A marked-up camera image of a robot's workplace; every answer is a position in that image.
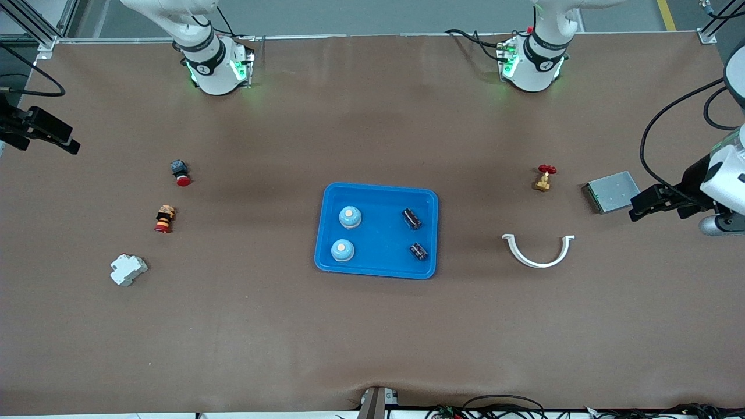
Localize red yellow black pushbutton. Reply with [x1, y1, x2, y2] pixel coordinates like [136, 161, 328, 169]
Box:
[154, 205, 176, 234]

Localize black right base cable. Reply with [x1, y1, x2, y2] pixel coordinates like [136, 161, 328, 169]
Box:
[204, 0, 257, 44]

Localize white circuit breaker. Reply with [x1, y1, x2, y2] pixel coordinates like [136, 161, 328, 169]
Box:
[110, 254, 149, 287]

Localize white semicircular pipe clamp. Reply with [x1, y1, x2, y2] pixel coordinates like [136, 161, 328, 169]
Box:
[502, 234, 576, 269]

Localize black left base cables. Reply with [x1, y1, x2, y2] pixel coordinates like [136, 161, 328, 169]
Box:
[445, 28, 508, 63]

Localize black cable bundle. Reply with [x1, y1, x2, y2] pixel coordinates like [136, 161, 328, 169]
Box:
[582, 402, 745, 419]

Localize blue plastic tray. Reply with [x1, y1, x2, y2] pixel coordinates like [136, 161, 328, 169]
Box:
[315, 183, 439, 280]

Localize black looped cable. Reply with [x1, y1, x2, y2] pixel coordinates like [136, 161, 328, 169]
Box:
[425, 395, 548, 419]

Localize grey metal box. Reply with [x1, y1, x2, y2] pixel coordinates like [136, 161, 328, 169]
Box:
[582, 171, 645, 215]

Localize aluminium frame profile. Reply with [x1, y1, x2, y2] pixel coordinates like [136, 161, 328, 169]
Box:
[12, 0, 79, 59]
[698, 0, 745, 45]

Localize brass valve red handle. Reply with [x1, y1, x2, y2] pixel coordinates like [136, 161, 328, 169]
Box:
[533, 164, 558, 192]

